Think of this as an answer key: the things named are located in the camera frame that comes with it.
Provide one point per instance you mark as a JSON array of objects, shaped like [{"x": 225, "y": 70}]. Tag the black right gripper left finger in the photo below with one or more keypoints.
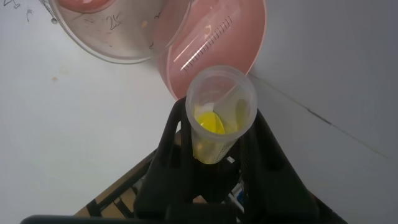
[{"x": 161, "y": 193}]

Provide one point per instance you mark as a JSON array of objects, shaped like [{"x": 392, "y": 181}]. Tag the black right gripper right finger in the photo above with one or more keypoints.
[{"x": 273, "y": 186}]

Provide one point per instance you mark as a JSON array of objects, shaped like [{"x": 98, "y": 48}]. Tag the yellow pigment test tube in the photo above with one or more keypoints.
[{"x": 214, "y": 124}]

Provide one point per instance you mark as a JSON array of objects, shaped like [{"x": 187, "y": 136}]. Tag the clear glass beaker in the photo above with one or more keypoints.
[{"x": 124, "y": 34}]

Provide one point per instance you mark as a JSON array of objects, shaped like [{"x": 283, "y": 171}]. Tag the pink bowl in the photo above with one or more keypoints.
[{"x": 230, "y": 40}]

